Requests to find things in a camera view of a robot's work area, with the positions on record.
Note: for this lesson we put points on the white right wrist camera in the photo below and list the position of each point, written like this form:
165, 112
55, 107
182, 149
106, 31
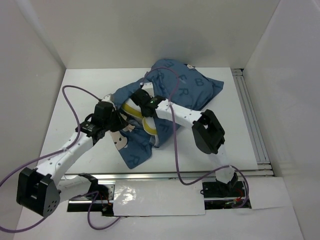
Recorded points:
148, 87

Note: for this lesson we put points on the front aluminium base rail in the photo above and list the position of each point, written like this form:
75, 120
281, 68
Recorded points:
214, 197

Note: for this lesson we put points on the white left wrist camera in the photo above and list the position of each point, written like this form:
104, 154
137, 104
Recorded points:
108, 98

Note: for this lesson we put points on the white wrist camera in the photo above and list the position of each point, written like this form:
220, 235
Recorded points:
108, 98
148, 87

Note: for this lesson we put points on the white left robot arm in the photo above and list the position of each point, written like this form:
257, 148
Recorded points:
42, 189

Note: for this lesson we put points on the blue cartoon print pillowcase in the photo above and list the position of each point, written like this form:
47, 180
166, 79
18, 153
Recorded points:
171, 79

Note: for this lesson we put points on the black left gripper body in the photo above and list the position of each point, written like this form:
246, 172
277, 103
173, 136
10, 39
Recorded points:
115, 123

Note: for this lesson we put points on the aluminium frame rail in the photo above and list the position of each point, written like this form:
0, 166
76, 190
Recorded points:
259, 148

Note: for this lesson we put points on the white cover sheet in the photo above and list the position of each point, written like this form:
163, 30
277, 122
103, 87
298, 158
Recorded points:
157, 198

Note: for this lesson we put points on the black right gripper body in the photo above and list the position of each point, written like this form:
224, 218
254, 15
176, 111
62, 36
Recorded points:
144, 113

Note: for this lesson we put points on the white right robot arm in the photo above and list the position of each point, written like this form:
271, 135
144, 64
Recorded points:
208, 134

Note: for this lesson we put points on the white pillow with yellow edge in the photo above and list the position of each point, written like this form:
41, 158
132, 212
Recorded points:
148, 123

